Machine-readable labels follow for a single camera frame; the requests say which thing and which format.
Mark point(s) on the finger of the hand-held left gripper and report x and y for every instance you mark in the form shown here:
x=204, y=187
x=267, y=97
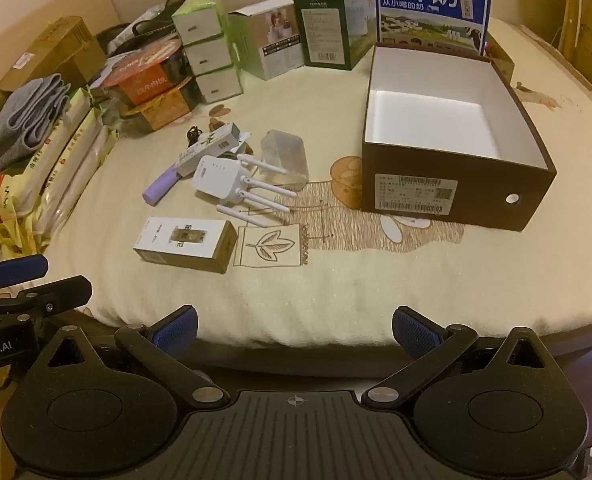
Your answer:
x=56, y=292
x=16, y=269

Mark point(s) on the white green photo box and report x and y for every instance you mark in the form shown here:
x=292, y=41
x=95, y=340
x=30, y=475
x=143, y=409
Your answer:
x=271, y=40

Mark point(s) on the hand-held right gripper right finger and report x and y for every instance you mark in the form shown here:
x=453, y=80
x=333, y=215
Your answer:
x=415, y=330

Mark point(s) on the dark green box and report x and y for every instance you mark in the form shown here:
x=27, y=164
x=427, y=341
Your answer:
x=326, y=30

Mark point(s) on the white narrow box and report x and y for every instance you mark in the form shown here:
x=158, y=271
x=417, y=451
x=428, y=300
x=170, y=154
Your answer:
x=206, y=147

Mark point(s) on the grey folded cloth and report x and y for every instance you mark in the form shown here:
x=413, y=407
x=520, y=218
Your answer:
x=21, y=120

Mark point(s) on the white wifi extender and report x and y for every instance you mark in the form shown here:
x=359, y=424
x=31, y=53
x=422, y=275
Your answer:
x=216, y=175

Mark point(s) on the yellow snack bag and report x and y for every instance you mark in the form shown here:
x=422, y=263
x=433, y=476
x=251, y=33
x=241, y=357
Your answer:
x=11, y=210

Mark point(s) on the brown cardboard box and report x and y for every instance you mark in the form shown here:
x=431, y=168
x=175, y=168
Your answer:
x=51, y=55

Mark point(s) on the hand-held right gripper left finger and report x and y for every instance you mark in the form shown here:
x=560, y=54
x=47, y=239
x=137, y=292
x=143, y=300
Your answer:
x=176, y=329

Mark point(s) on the blue milk carton box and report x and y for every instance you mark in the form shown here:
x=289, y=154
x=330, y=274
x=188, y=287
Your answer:
x=425, y=0

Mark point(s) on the black white bag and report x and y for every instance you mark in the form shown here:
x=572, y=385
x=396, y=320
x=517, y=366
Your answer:
x=146, y=22

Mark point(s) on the yellow instant rice bowl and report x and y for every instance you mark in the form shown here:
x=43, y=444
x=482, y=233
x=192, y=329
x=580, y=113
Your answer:
x=161, y=107

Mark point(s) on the green white tissue pack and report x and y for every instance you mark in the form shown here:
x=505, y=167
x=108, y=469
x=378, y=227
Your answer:
x=198, y=17
x=208, y=57
x=218, y=87

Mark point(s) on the brown shoe box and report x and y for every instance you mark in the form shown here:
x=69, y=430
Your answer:
x=525, y=195

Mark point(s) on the purple plastic stick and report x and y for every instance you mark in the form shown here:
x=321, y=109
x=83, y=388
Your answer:
x=158, y=190

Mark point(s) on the red instant rice bowl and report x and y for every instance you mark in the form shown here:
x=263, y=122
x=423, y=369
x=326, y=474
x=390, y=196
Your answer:
x=141, y=77

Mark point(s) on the white gold small box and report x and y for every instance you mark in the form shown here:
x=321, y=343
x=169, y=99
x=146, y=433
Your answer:
x=176, y=240

